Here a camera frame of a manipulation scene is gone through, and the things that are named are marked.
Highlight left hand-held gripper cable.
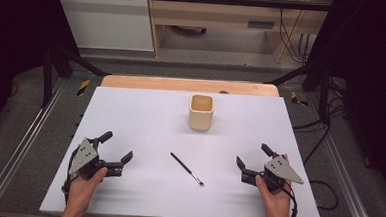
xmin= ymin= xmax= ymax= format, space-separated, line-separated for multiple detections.
xmin=61 ymin=146 xmax=82 ymax=206

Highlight black curtain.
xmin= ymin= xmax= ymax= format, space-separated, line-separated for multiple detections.
xmin=0 ymin=0 xmax=85 ymax=146
xmin=301 ymin=0 xmax=386 ymax=193

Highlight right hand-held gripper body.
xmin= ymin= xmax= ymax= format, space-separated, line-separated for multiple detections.
xmin=240 ymin=153 xmax=306 ymax=196

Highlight light wooden desk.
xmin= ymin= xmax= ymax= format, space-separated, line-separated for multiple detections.
xmin=143 ymin=0 xmax=335 ymax=68

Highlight black looped floor cable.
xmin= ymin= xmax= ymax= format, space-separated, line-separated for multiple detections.
xmin=307 ymin=179 xmax=341 ymax=212

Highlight hanging black cables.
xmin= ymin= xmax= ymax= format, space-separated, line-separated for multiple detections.
xmin=272 ymin=0 xmax=316 ymax=67

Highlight person's right hand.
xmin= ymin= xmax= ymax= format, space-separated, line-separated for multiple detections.
xmin=253 ymin=152 xmax=295 ymax=217

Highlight person's left hand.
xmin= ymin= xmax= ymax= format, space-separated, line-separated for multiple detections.
xmin=67 ymin=165 xmax=110 ymax=203

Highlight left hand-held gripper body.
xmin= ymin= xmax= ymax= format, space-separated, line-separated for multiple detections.
xmin=67 ymin=136 xmax=126 ymax=183

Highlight aluminium floor rail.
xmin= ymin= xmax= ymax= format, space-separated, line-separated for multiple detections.
xmin=299 ymin=92 xmax=386 ymax=217
xmin=0 ymin=74 xmax=67 ymax=217

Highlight white cabinet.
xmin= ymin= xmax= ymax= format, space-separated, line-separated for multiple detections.
xmin=49 ymin=0 xmax=158 ymax=52

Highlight thin black makeup brush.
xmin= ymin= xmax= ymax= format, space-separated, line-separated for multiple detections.
xmin=168 ymin=151 xmax=208 ymax=188

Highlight yellow black tape strip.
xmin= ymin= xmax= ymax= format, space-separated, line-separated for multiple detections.
xmin=289 ymin=91 xmax=310 ymax=108
xmin=76 ymin=77 xmax=91 ymax=97

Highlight black frame leg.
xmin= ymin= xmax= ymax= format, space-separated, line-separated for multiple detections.
xmin=262 ymin=57 xmax=335 ymax=126
xmin=40 ymin=44 xmax=113 ymax=112

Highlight beige square cup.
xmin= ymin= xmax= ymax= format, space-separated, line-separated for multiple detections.
xmin=187 ymin=93 xmax=216 ymax=134

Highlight hand-held gripper cable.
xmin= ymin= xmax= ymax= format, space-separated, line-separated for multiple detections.
xmin=279 ymin=184 xmax=301 ymax=217
xmin=61 ymin=146 xmax=82 ymax=206

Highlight right hand-held gripper cable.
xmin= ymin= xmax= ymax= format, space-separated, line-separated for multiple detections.
xmin=279 ymin=184 xmax=301 ymax=217

